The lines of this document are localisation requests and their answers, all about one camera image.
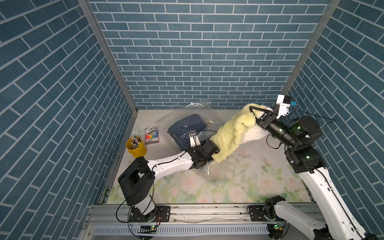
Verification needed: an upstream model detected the pale yellow fleece blanket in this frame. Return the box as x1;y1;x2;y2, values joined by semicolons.
210;104;272;164

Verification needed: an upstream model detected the clear plastic vacuum bag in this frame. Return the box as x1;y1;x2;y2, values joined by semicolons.
156;103;228;185

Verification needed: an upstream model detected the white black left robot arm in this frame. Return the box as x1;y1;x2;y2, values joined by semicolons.
118;140;220;222

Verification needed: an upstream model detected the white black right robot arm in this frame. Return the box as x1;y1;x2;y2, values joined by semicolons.
249;106;377;240

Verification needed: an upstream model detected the navy blue star blanket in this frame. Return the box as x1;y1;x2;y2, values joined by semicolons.
167;114;217;150

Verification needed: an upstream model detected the highlighter pen pack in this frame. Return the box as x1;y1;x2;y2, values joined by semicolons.
145;127;160;145

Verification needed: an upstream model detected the white small stapler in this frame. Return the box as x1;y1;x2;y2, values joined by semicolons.
145;127;156;135

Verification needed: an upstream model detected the yellow pen cup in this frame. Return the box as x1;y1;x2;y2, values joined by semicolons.
126;136;147;159

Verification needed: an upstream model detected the pencils bundle in cup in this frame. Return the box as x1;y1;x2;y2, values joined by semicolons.
130;136;141;150

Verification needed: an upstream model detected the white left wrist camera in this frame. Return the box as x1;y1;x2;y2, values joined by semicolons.
189;130;201;148

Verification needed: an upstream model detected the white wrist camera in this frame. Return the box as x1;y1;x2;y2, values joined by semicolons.
189;130;201;148
274;95;297;119

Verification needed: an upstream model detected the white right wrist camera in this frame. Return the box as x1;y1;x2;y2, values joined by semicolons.
274;95;297;119

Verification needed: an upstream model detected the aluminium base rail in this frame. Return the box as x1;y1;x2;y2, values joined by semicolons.
79;203;330;240

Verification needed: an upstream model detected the aluminium corner post right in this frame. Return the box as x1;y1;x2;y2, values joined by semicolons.
281;0;341;95

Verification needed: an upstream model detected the aluminium corner post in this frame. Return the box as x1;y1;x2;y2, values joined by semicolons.
78;0;138;115
281;0;341;95

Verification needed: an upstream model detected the aluminium corner post left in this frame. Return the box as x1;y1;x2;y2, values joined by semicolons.
78;0;138;115

